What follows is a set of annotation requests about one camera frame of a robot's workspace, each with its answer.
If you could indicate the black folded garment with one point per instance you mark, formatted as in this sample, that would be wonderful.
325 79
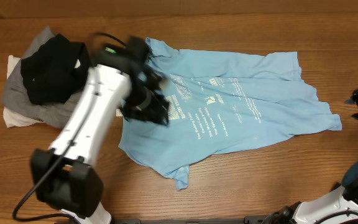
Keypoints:
56 71

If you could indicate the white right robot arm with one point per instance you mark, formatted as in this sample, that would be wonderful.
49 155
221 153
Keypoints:
338 206

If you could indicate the grey folded garment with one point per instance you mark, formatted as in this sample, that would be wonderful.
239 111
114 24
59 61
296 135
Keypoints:
14 96

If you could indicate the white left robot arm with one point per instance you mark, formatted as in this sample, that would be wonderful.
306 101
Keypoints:
64 176

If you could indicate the white folded garment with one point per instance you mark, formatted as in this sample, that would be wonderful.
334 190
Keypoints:
11 118

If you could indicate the light blue printed t-shirt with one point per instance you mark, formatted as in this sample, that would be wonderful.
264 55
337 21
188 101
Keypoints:
223 102

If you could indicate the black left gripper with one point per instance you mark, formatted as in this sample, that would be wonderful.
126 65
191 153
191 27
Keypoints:
159 107

